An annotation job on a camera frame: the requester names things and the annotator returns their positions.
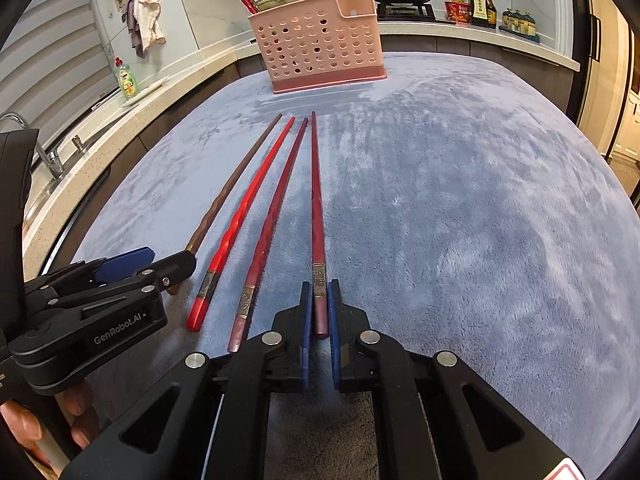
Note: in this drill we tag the blue-grey fleece cloth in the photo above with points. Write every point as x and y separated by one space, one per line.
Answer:
450 210

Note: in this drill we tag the brown chopstick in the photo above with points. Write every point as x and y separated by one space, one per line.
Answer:
240 170

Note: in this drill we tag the chrome sink faucet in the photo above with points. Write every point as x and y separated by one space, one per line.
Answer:
50 160

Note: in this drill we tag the person's left hand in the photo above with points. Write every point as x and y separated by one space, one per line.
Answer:
80 410

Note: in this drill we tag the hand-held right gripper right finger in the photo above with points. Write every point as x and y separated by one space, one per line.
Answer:
335 350

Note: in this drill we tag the dark sauce bottle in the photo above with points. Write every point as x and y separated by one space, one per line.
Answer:
491 10
477 7

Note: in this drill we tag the pink perforated utensil holder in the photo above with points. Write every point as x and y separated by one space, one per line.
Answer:
315 45

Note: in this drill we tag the beige hanging cloth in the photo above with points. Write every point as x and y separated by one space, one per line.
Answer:
149 17

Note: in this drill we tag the spice jar set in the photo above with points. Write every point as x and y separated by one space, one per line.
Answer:
520 25

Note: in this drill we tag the purple hanging cloth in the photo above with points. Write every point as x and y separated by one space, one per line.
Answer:
134 25

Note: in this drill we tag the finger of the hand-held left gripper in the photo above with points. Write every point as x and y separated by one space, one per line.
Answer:
172 267
125 261

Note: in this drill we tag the green dish soap bottle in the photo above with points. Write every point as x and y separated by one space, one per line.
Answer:
125 82

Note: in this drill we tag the chrome sink soap dispenser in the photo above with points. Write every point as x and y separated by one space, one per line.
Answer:
79 144

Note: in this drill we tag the black gas stove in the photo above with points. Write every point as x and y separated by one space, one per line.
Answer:
405 10

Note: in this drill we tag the white window blind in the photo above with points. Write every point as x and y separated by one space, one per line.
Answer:
60 70

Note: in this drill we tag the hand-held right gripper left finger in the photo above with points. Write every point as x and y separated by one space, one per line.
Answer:
306 350

